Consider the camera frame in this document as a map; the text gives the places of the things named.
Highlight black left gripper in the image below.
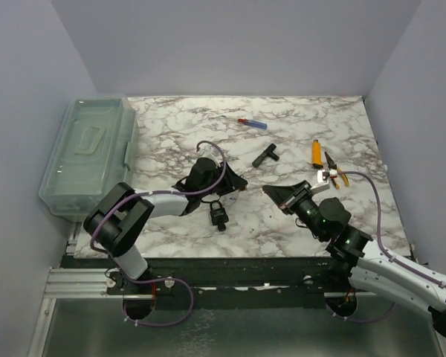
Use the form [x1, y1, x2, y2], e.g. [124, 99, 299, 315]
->
[199, 161, 246, 198]

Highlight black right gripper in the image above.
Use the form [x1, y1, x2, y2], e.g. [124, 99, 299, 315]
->
[264, 179, 326, 241]

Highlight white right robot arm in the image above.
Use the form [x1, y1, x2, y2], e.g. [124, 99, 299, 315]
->
[262, 181, 446, 338]

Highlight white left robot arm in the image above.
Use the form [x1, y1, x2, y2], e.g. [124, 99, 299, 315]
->
[83, 158, 248, 294]

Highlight black padlock with key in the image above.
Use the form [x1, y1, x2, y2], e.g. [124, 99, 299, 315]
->
[210, 200, 229, 232]

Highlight orange utility knife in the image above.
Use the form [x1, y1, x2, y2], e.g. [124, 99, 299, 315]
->
[311, 139, 323, 170]

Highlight red blue screwdriver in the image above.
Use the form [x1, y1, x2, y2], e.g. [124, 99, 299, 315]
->
[221, 116, 268, 130]

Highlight clear green plastic toolbox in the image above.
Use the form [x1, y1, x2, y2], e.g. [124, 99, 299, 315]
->
[39, 96, 139, 222]

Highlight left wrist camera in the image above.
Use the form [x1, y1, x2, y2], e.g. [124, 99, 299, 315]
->
[201, 145, 222, 167]

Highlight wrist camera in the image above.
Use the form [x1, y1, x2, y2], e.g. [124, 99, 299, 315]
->
[311, 169, 338, 194]
[201, 145, 222, 167]

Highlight black T-handle tool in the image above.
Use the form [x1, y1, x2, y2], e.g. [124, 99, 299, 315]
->
[252, 144, 279, 168]

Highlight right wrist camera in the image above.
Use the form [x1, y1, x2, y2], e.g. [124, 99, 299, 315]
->
[311, 169, 338, 194]

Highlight yellow handled pliers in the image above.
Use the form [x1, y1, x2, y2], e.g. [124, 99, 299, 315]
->
[324, 151, 349, 190]

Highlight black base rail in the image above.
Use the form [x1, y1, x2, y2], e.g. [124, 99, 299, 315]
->
[107, 257, 350, 310]

